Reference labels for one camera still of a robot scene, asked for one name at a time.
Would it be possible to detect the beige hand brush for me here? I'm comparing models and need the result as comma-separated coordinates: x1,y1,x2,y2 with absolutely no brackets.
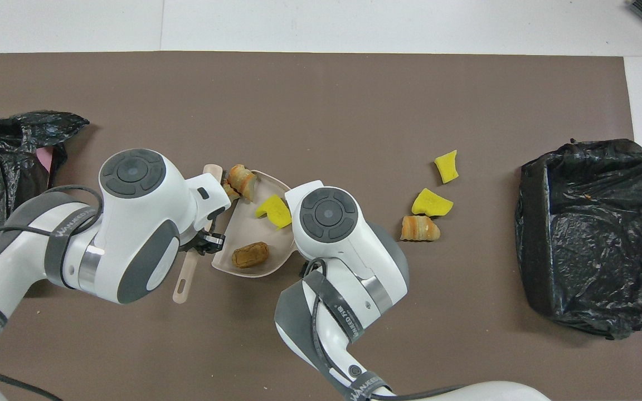
172,163,224,305

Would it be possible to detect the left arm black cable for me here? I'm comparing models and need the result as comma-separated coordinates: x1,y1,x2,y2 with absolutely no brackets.
0,184,104,401

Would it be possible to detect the beige plastic dustpan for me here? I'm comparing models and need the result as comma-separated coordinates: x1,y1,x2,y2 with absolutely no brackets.
211,170,299,278

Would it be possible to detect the brown table mat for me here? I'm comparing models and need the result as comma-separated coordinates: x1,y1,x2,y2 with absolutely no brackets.
0,51,642,401

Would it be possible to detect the open bin with black liner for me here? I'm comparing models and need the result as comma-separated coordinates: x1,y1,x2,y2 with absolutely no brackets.
515,138,642,340

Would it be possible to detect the brown toy bread roll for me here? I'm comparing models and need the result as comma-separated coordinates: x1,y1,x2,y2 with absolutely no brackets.
231,241,270,270

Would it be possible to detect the yellow sponge piece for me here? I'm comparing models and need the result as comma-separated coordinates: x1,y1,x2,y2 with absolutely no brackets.
434,149,460,184
255,194,293,229
411,188,455,218

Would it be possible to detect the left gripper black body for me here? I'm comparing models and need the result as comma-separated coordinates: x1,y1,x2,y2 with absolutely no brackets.
181,233,226,255

